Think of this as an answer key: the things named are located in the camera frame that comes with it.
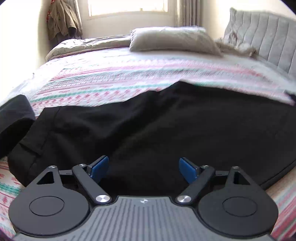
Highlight beige curtain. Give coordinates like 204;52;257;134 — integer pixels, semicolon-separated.
176;0;201;27

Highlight black pants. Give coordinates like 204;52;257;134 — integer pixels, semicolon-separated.
8;81;295;196

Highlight patterned red green blanket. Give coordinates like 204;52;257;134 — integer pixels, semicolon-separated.
1;48;295;240

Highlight grey quilted headboard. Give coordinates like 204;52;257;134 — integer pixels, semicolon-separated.
224;8;295;80

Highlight beige pillow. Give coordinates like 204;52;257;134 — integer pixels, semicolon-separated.
129;26;222;56

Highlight hanging khaki jacket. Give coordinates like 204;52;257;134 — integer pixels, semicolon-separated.
47;0;83;44

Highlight bright window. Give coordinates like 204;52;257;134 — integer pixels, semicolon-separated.
87;0;169;16

